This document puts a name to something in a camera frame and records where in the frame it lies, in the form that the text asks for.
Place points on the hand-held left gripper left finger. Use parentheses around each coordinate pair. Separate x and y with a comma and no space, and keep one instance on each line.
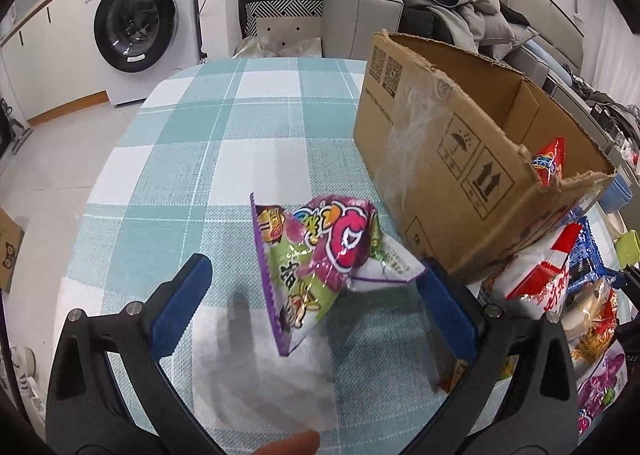
(182,305)

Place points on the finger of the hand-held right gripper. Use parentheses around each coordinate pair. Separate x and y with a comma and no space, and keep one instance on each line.
(627,280)

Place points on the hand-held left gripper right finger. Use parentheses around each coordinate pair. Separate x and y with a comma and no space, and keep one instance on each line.
(445,315)

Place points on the yellow noodle snack packet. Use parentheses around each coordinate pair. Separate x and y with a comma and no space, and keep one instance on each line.
(597,340)

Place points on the clear cracker packet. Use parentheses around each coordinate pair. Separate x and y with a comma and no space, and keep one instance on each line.
(582,310)

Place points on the white red snack bag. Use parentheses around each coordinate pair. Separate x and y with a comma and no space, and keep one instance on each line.
(530,270)

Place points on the purple green candy packet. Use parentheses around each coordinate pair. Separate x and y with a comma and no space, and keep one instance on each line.
(325,245)

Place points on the orange red snack packet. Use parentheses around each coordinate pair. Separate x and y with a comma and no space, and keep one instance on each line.
(550,160)

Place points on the brown cardboard box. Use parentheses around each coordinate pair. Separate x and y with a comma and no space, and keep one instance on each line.
(425,145)

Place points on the person's left hand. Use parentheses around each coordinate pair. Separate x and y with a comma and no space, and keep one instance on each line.
(295,445)

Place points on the green plate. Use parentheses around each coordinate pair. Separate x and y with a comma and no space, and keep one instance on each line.
(630,247)

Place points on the blue bowl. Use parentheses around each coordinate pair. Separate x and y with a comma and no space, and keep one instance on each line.
(617,187)
(612,205)

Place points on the white shoe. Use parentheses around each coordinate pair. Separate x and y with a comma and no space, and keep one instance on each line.
(22,365)
(32,402)

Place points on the pile of dark clothes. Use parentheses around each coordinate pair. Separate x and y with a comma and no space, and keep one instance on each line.
(610,107)

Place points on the flat cardboard piece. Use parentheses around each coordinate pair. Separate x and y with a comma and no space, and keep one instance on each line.
(10,250)

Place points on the grey side cabinet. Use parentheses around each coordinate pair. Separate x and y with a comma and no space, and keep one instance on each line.
(575,100)

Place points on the white curtain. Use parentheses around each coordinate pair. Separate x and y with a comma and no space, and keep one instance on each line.
(620,50)

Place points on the light blue pillow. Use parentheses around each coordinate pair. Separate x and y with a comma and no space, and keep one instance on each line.
(537,55)

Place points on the clear plastic bag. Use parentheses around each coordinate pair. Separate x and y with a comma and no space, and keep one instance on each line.
(260,47)

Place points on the white counter cabinet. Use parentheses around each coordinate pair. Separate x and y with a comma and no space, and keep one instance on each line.
(55,60)

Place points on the pile of grey black jackets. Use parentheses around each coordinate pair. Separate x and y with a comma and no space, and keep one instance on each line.
(465,10)

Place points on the grey sofa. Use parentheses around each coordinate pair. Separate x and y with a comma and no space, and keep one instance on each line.
(360,20)

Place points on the black patterned chair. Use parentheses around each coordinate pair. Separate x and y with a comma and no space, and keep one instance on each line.
(280,10)

